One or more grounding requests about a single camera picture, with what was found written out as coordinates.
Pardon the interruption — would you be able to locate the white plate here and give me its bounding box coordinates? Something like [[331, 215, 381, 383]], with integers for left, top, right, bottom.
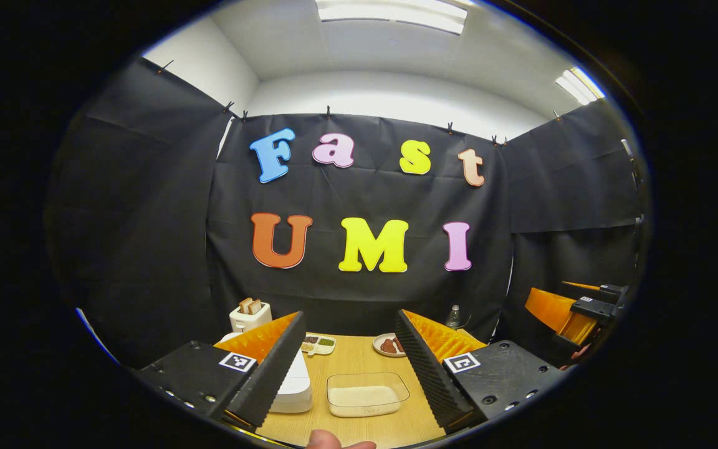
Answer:
[[373, 333, 406, 358]]

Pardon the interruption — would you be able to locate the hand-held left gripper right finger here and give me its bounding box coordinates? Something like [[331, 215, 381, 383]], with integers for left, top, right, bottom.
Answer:
[[396, 310, 568, 435]]

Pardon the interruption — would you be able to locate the white compartment tray of beans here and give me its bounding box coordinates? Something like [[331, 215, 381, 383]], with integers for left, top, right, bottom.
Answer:
[[301, 335, 337, 356]]

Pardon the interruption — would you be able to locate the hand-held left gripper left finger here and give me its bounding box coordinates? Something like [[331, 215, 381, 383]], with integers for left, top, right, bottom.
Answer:
[[136, 312, 307, 431]]

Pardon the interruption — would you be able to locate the long ceiling light panel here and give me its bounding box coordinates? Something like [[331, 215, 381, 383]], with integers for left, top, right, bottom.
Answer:
[[315, 0, 469, 35]]

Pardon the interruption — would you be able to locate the white toaster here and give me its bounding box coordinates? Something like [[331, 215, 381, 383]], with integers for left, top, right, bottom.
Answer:
[[229, 297, 272, 333]]

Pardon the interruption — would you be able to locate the white rice cooker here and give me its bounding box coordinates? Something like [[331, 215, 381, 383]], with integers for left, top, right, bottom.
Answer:
[[222, 332, 313, 413]]

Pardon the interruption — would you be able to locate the black backdrop cloth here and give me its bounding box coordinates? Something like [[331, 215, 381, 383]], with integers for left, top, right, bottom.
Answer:
[[44, 57, 649, 369]]

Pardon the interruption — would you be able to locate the clear container of rice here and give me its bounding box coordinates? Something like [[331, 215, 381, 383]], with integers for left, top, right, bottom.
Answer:
[[327, 372, 411, 418]]

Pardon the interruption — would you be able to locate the small ceiling light panel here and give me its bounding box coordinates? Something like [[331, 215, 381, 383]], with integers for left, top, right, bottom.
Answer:
[[555, 67, 606, 105]]

